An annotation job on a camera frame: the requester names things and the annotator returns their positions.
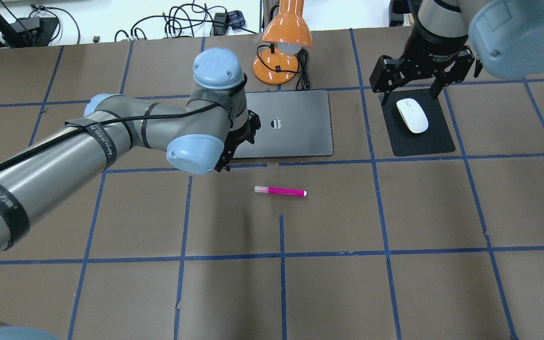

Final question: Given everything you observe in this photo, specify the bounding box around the black lamp power cable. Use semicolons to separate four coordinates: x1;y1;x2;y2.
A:
294;49;311;91

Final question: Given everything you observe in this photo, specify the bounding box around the black cable bundle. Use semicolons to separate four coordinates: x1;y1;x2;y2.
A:
114;3;258;42

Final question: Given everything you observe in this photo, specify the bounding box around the pink marker pen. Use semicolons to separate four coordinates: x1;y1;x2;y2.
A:
254;186;308;196

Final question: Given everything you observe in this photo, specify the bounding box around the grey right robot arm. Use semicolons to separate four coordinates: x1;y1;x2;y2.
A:
369;0;544;104

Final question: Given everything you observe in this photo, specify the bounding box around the black power adapter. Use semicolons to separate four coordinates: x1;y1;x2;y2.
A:
210;12;229;36

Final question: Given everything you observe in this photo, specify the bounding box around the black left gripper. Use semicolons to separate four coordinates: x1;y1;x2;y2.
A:
215;110;262;172

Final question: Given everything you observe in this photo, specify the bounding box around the orange desk lamp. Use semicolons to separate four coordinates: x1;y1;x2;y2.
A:
252;0;313;90

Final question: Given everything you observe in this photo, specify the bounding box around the grey laptop notebook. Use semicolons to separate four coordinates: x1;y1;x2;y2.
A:
234;90;334;159

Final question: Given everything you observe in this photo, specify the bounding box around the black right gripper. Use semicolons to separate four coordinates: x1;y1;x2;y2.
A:
369;45;475;106

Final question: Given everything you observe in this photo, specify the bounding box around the black mousepad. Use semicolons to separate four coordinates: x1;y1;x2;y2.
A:
381;89;456;157

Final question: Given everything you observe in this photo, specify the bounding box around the black stand base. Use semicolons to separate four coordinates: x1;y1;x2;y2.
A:
0;0;62;48

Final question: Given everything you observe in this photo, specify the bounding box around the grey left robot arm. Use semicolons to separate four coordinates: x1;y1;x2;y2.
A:
0;47;258;253

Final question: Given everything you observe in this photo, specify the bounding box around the white computer mouse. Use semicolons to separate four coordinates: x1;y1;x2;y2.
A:
396;98;429;134

